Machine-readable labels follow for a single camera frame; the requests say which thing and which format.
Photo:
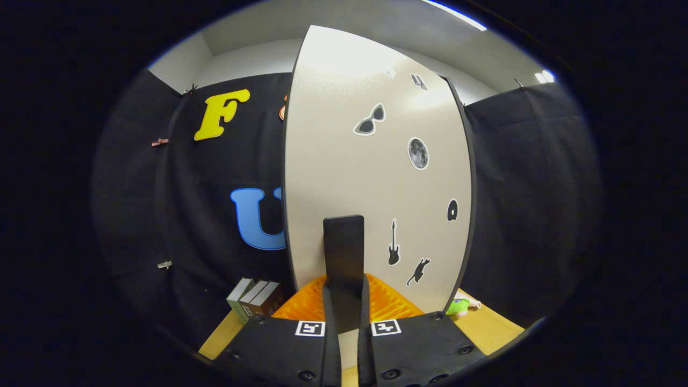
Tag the beige cabinet door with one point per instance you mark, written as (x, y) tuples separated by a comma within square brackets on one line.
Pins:
[(344, 161)]

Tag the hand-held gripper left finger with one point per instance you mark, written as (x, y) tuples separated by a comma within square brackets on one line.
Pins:
[(269, 355)]

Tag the green book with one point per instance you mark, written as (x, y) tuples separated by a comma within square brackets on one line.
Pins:
[(239, 309)]

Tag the small ceiling light panel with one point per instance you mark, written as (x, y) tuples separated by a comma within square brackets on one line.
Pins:
[(544, 76)]

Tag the long ceiling light panel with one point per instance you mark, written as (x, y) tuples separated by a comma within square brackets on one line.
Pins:
[(457, 15)]

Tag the row of black spring clamps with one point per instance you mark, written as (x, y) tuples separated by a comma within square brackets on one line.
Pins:
[(190, 90)]

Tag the green plush toy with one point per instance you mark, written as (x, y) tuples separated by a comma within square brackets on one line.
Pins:
[(457, 307)]

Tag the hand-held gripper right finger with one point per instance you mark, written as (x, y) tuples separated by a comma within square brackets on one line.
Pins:
[(419, 355)]

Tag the black backdrop cloth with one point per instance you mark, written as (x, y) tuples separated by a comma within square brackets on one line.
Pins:
[(537, 215)]

